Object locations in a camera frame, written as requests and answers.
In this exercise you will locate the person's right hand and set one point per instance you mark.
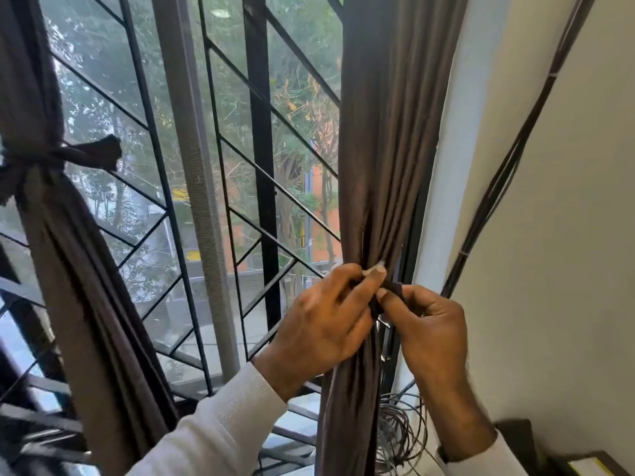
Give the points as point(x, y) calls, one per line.
point(436, 342)

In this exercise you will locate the person's left hand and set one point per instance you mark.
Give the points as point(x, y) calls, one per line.
point(322, 332)

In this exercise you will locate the dark grey curtain tie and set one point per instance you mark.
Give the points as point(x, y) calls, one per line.
point(84, 153)
point(393, 288)

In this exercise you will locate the dark grey curtain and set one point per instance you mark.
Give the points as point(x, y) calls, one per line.
point(89, 317)
point(392, 118)

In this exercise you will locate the person's left forearm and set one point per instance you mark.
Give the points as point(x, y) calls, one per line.
point(213, 431)

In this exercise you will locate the person's right forearm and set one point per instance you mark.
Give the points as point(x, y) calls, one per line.
point(486, 463)

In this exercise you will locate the small black box device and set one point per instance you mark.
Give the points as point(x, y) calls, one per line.
point(516, 441)

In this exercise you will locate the orange brick building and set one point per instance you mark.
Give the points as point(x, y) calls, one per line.
point(320, 193)

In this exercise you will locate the black framed flat panel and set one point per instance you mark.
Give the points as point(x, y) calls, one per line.
point(590, 466)

